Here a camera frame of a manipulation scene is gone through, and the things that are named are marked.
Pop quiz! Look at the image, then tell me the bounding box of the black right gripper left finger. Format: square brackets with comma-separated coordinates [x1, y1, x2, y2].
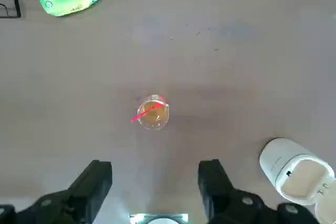
[0, 159, 113, 224]

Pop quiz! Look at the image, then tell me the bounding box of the clear glass measuring cup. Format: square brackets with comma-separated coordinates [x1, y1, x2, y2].
[136, 93, 170, 131]

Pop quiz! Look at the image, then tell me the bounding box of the red stirring stick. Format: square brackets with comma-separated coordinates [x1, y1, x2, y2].
[130, 102, 162, 123]

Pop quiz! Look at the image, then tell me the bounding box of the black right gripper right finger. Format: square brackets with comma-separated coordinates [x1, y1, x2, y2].
[198, 158, 322, 224]

